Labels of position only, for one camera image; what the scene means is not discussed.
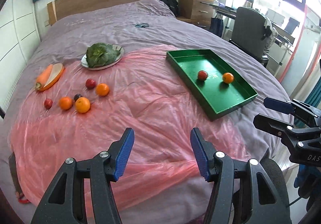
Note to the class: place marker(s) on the white metal plate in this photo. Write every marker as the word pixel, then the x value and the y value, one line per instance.
pixel 84 63

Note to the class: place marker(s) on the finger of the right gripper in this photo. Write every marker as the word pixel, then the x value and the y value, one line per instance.
pixel 278 128
pixel 301 111

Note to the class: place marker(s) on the small orange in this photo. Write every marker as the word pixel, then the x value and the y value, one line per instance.
pixel 102 89
pixel 228 78

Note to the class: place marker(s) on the desk with clutter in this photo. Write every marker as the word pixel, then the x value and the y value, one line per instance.
pixel 275 34

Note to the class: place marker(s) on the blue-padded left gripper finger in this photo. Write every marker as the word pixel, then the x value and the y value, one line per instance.
pixel 64 199

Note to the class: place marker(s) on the purple bed duvet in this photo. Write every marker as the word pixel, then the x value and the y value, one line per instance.
pixel 69 37

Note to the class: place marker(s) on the green leafy cabbage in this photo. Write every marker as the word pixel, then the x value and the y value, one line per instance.
pixel 101 54

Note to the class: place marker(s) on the orange carrot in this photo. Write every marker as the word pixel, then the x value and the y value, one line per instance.
pixel 43 77

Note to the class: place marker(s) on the dark glasses on bed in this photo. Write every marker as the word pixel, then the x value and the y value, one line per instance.
pixel 142 25

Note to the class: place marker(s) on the wooden nightstand drawers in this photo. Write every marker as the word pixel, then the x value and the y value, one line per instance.
pixel 196 12

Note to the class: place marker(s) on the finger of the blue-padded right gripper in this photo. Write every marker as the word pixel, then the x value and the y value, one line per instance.
pixel 243 192

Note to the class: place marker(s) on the pink plastic sheet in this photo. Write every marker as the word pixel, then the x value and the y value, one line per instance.
pixel 146 95

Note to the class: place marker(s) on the dark blue bag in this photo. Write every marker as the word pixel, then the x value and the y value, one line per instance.
pixel 217 25

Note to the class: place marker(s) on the black backpack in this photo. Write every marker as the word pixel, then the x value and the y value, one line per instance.
pixel 173 6

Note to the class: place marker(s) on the red apple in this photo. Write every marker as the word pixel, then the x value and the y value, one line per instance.
pixel 90 83
pixel 48 103
pixel 202 75

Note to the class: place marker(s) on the black phone red case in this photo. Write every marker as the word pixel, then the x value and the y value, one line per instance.
pixel 13 171

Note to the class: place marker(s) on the rough orange mandarin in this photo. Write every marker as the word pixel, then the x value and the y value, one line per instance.
pixel 65 103

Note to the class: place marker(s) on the grey office chair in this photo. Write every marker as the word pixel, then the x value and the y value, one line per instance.
pixel 249 35

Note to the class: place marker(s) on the white wardrobe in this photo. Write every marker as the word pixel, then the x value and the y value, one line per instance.
pixel 19 39

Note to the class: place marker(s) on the dark purple plum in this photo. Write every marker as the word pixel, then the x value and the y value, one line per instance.
pixel 76 97

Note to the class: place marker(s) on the green rectangular tray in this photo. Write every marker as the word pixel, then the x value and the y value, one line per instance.
pixel 216 98

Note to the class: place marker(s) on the orange white oval dish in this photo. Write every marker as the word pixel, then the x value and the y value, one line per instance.
pixel 56 73

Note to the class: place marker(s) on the large orange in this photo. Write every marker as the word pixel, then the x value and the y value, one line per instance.
pixel 82 105

